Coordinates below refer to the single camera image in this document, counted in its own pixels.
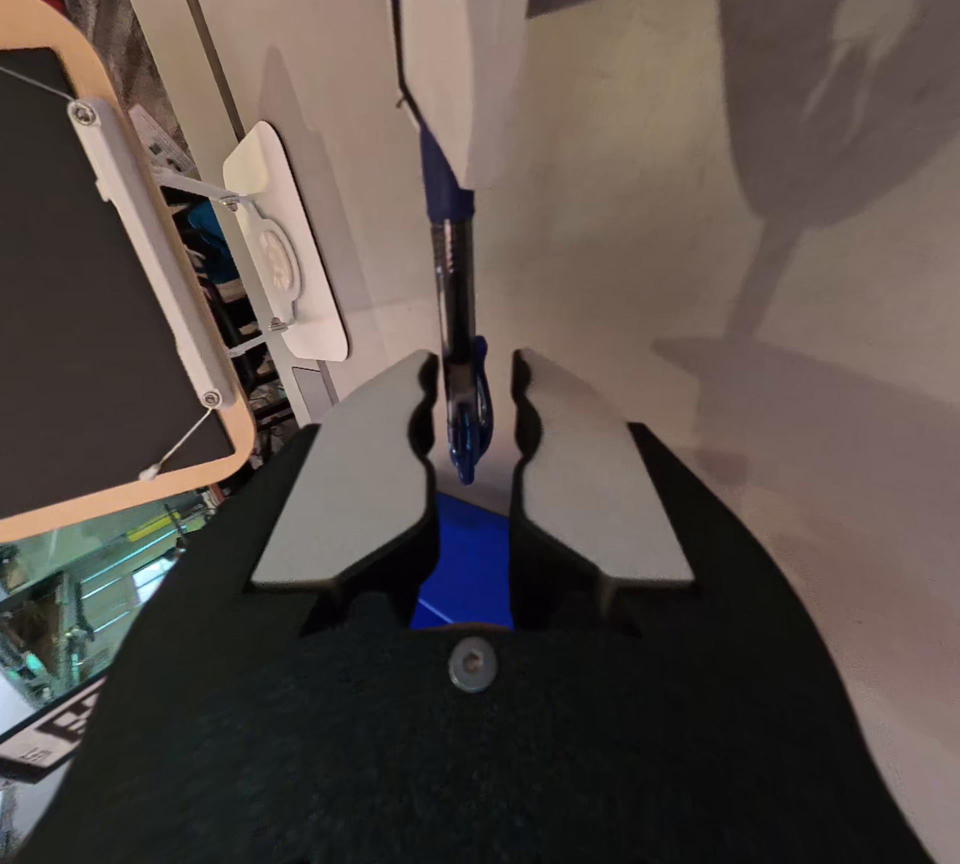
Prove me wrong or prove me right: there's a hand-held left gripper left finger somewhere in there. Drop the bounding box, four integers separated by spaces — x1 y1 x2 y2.
251 349 442 636

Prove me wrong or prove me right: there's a blue ballpoint pen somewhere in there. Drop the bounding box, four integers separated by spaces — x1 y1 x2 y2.
418 125 496 486

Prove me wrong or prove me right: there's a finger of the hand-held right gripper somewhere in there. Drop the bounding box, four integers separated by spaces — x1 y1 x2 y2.
378 0 766 192

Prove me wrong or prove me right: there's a black framed marker sign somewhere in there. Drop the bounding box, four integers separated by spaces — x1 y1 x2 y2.
0 677 106 783

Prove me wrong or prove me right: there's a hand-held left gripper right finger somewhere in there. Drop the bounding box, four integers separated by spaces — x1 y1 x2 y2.
508 348 697 633

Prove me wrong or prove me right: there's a black board with wooden rim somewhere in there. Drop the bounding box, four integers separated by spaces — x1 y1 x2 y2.
0 0 260 543

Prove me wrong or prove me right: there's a blue plastic bin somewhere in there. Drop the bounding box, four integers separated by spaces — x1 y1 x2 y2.
411 493 516 631

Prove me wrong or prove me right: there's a white stand base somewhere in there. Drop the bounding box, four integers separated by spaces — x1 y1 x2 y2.
222 122 351 363

